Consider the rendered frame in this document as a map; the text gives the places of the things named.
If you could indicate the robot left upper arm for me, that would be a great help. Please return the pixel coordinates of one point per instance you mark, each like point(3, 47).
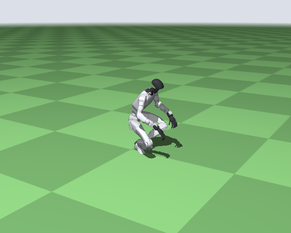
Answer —
point(156, 100)

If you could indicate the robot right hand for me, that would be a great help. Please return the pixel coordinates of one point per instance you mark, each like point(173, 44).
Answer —
point(160, 131)

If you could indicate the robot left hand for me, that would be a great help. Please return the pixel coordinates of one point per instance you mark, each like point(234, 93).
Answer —
point(172, 120)

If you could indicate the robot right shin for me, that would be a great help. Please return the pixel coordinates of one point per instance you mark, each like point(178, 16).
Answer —
point(143, 145)

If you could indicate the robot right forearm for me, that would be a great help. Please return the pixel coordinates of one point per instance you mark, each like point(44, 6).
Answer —
point(146, 120)

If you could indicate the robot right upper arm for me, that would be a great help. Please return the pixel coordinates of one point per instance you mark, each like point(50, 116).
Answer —
point(141, 104)

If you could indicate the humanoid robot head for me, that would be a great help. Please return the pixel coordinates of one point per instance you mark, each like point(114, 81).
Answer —
point(157, 84)

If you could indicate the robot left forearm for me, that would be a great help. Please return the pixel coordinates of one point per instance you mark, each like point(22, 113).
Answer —
point(165, 109)

